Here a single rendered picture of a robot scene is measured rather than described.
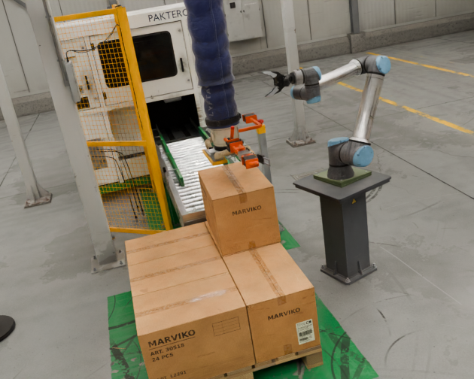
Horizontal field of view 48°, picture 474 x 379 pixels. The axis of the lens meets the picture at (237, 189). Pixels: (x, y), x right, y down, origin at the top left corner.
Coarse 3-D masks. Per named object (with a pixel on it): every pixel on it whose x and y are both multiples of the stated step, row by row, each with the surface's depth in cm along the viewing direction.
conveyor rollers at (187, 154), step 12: (168, 144) 607; (180, 144) 601; (192, 144) 595; (204, 144) 589; (180, 156) 559; (192, 156) 553; (204, 156) 547; (168, 168) 531; (180, 168) 525; (192, 168) 519; (204, 168) 512; (192, 180) 485; (180, 192) 466; (192, 192) 460; (192, 204) 434
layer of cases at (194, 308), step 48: (144, 240) 386; (192, 240) 375; (144, 288) 324; (192, 288) 316; (240, 288) 309; (288, 288) 301; (144, 336) 282; (192, 336) 290; (240, 336) 297; (288, 336) 306
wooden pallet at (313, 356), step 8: (296, 352) 314; (304, 352) 312; (312, 352) 314; (320, 352) 315; (272, 360) 311; (280, 360) 310; (288, 360) 311; (304, 360) 320; (312, 360) 316; (320, 360) 317; (240, 368) 305; (248, 368) 306; (256, 368) 307; (216, 376) 302; (224, 376) 304; (232, 376) 305; (240, 376) 306; (248, 376) 308
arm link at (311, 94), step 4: (312, 84) 325; (316, 84) 326; (304, 88) 333; (308, 88) 327; (312, 88) 326; (316, 88) 326; (300, 92) 335; (304, 92) 332; (308, 92) 328; (312, 92) 327; (316, 92) 327; (320, 92) 330; (304, 96) 333; (308, 96) 329; (312, 96) 328; (316, 96) 328; (320, 96) 330; (308, 100) 330; (312, 100) 329; (316, 100) 329; (320, 100) 331
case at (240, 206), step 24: (216, 168) 385; (240, 168) 377; (216, 192) 344; (240, 192) 337; (264, 192) 338; (216, 216) 337; (240, 216) 340; (264, 216) 344; (216, 240) 363; (240, 240) 346; (264, 240) 350
